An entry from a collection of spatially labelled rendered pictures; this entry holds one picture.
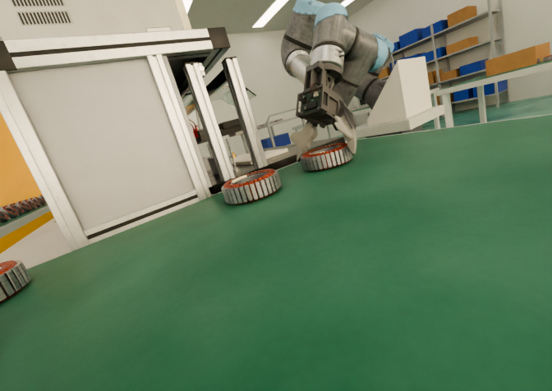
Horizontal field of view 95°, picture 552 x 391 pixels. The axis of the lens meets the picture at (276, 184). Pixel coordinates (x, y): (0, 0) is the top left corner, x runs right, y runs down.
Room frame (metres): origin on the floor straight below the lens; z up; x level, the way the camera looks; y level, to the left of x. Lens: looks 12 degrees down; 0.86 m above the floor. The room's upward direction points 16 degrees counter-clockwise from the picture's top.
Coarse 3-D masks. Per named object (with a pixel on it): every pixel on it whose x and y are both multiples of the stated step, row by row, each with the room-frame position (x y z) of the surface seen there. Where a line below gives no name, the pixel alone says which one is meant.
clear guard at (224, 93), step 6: (222, 90) 1.11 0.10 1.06; (228, 90) 1.15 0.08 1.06; (246, 90) 1.12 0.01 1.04; (186, 96) 1.02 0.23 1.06; (216, 96) 1.20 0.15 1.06; (222, 96) 1.25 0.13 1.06; (228, 96) 1.25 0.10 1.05; (252, 96) 1.15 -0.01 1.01; (186, 102) 1.14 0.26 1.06; (228, 102) 1.31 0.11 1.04
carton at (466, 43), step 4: (476, 36) 5.46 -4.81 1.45; (464, 40) 5.36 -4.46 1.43; (468, 40) 5.30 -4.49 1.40; (472, 40) 5.36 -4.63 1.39; (476, 40) 5.46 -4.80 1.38; (452, 44) 5.55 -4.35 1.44; (456, 44) 5.49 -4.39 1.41; (460, 44) 5.43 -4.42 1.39; (464, 44) 5.37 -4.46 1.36; (468, 44) 5.31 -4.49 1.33; (472, 44) 5.36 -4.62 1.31; (448, 48) 5.61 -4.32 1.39; (452, 48) 5.56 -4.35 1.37; (456, 48) 5.50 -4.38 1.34; (460, 48) 5.43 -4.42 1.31; (448, 52) 5.62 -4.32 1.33; (452, 52) 5.57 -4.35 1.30
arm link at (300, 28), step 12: (300, 0) 0.96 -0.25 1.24; (312, 0) 0.94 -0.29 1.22; (300, 12) 0.95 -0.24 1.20; (312, 12) 0.94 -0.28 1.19; (288, 24) 1.00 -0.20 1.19; (300, 24) 0.96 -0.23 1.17; (312, 24) 0.96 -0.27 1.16; (288, 36) 0.99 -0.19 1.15; (300, 36) 0.97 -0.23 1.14; (312, 36) 0.98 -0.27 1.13
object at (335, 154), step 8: (336, 144) 0.58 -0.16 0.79; (344, 144) 0.54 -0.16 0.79; (312, 152) 0.58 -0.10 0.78; (320, 152) 0.53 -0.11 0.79; (328, 152) 0.51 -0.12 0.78; (336, 152) 0.50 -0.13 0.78; (344, 152) 0.51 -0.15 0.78; (304, 160) 0.54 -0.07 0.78; (312, 160) 0.52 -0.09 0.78; (320, 160) 0.51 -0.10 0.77; (328, 160) 0.50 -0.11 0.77; (336, 160) 0.51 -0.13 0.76; (344, 160) 0.51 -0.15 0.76; (304, 168) 0.55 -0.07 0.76; (312, 168) 0.52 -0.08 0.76; (320, 168) 0.51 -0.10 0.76
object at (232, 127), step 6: (234, 120) 0.85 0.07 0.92; (222, 126) 0.83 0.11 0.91; (228, 126) 0.83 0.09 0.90; (234, 126) 0.84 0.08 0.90; (240, 126) 0.85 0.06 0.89; (222, 132) 0.82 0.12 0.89; (228, 132) 0.83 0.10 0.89; (234, 132) 0.85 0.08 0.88; (240, 132) 0.85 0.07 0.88; (198, 138) 0.80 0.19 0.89; (204, 138) 0.79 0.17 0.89
